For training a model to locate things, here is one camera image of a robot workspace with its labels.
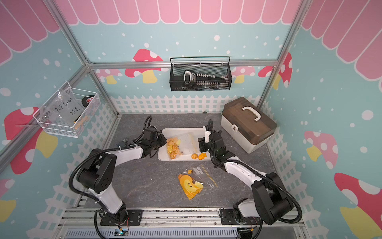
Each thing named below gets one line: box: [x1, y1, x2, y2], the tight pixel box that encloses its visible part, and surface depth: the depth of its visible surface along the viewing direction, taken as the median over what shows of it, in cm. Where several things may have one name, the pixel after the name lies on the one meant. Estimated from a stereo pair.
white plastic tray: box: [157, 127, 212, 161], surface depth 99 cm
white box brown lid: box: [220, 96, 278, 154], surface depth 95 cm
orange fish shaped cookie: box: [198, 152, 207, 160], surface depth 98 cm
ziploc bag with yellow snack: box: [178, 164, 219, 201], surface depth 83 cm
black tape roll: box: [81, 95, 95, 108], surface depth 82 cm
